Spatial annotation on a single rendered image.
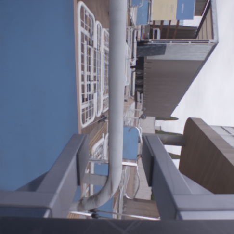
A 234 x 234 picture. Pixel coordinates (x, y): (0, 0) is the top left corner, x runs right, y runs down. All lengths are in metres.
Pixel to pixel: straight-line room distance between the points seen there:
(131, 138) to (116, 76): 3.36
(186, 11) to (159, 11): 1.22
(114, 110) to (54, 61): 0.11
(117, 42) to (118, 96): 0.07
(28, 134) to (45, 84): 0.09
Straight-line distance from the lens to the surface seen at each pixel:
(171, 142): 9.89
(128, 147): 3.63
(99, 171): 1.67
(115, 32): 0.23
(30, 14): 0.28
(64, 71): 0.25
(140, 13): 6.47
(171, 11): 9.73
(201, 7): 10.95
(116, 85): 0.23
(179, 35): 12.30
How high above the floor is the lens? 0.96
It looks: 9 degrees down
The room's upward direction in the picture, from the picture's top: 94 degrees clockwise
